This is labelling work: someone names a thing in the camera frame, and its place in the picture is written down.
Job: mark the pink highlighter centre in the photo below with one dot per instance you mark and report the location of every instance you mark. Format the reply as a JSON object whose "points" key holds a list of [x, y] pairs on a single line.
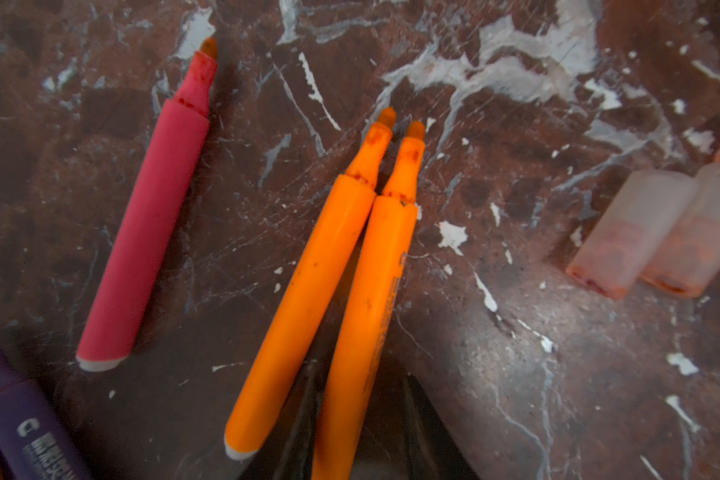
{"points": [[141, 243]]}

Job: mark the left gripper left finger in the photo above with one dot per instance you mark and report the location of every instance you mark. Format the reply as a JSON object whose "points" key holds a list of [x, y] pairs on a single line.
{"points": [[288, 450]]}

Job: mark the purple highlighter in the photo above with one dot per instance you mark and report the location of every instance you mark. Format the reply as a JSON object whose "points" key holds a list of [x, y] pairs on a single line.
{"points": [[33, 441]]}

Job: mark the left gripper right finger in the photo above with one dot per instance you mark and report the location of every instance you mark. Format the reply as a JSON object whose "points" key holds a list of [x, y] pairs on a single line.
{"points": [[431, 452]]}

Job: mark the orange highlighter pair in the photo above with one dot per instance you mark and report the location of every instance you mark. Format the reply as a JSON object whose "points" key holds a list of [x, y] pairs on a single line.
{"points": [[307, 296], [370, 305]]}

